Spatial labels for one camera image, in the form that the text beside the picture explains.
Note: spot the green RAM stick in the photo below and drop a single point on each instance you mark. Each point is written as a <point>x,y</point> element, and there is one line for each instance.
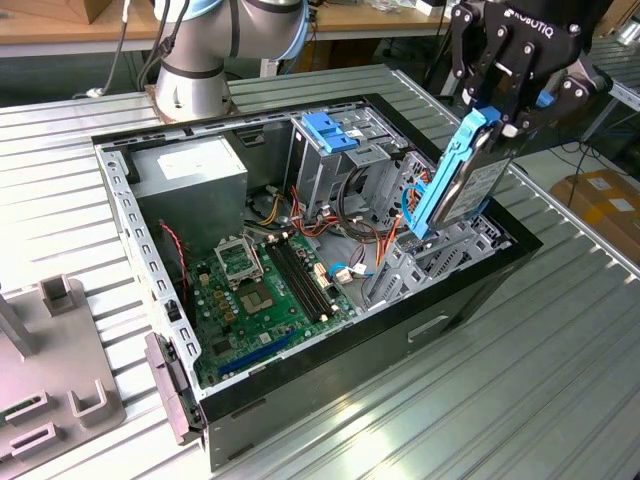
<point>17,409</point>

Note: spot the grey parts rack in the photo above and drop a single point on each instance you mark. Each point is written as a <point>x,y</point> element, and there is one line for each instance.
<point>50,355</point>

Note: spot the green motherboard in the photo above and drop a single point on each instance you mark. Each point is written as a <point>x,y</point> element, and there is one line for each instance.
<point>280,325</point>

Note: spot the black tripod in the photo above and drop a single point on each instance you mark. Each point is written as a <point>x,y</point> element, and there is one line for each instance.
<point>435,65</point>

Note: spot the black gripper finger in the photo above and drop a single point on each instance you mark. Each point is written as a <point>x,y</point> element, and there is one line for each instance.
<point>515,85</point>
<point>575,92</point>

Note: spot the black open PC case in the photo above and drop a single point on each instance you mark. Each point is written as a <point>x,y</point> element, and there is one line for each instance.
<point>350,360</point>

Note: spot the metal disk bay cage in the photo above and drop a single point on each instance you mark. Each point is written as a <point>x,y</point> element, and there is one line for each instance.
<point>450,250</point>

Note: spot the metal optical drive cage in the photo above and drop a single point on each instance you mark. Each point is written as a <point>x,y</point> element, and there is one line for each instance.
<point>312,175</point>

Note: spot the metal slat rack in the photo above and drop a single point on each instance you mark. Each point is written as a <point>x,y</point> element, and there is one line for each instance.
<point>625,80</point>

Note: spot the silver metal cylinder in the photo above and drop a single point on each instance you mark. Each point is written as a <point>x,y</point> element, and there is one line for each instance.
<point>627,32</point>

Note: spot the black RAM slot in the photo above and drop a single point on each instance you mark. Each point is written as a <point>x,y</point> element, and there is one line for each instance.
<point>306,277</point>
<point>297,277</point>
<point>289,277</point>
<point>314,277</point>

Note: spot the brown cardboard box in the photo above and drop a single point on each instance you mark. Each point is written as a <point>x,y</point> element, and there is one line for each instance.
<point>600,210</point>

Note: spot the small white box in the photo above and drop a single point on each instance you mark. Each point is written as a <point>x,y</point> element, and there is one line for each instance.
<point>432,6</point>

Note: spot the blue expansion slot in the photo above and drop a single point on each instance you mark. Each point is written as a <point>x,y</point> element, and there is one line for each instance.
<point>255,354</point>

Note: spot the grey plastic retention latch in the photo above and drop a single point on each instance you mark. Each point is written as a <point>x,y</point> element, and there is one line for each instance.
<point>167,395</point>

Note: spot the grey power supply unit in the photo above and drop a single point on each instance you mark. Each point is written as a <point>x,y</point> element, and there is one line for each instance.
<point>190,210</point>

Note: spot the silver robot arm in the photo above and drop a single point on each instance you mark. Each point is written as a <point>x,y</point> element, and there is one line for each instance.
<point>195,75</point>

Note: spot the hard disk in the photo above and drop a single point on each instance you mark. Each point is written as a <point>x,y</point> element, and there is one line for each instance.
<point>475,185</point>

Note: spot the blue plastic drive latch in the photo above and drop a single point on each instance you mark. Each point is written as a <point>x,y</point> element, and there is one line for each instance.
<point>325,132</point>

